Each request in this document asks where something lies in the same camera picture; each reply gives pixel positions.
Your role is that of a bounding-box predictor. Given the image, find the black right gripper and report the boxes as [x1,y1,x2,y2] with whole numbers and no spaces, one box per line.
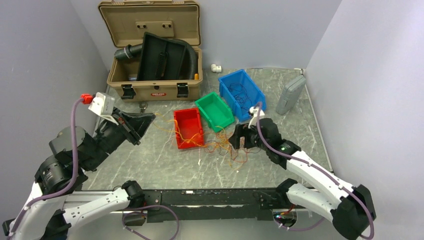
[228,123,270,152]

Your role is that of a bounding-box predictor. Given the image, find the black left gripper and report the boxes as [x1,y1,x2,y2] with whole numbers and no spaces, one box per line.
[84,105,157,170]

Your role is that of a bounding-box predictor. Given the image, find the orange wire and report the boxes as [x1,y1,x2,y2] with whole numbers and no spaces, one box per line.
[203,130,263,171]

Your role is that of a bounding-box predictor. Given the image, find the purple wires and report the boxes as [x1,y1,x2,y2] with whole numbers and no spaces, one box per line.
[228,82,258,107]

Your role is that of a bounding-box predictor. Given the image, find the blue plastic bin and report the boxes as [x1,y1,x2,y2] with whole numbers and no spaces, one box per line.
[218,69,267,122]

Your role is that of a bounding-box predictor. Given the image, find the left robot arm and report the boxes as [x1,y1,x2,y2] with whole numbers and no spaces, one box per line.
[2,109,155,240]

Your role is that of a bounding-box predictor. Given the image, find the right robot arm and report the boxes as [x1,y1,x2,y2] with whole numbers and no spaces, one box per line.
[228,118,377,240]

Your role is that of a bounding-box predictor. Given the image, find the metal wrench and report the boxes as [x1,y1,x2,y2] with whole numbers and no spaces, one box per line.
[138,102,148,113]

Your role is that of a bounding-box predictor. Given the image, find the green plastic bin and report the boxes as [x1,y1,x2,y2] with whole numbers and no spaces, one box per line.
[194,92,235,133]

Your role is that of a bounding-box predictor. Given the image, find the red plastic bin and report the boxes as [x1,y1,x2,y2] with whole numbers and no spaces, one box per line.
[173,107,205,150]

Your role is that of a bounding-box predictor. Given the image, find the black tray in toolbox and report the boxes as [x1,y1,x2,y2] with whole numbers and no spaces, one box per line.
[136,32,187,81]

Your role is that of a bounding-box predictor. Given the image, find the grey plastic case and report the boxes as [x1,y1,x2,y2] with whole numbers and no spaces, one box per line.
[275,74,306,115]

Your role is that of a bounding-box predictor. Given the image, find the tan open toolbox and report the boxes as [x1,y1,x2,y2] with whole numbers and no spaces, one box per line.
[98,0,203,102]

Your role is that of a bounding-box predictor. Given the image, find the white pipe fitting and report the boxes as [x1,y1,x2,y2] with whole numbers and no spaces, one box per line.
[210,63,222,73]

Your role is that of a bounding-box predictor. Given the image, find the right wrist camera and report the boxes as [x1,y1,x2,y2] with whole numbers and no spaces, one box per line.
[248,106,265,129]

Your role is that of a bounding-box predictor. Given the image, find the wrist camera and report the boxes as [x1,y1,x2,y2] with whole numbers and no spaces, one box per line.
[248,106,265,129]
[88,92,118,125]

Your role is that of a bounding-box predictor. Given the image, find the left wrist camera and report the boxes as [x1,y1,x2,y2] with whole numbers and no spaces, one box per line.
[88,92,118,125]

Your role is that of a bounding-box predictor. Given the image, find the black corrugated hose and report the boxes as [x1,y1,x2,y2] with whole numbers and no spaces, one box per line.
[114,39,199,81]

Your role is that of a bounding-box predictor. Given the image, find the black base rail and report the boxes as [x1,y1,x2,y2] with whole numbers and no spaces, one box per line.
[125,188,293,223]

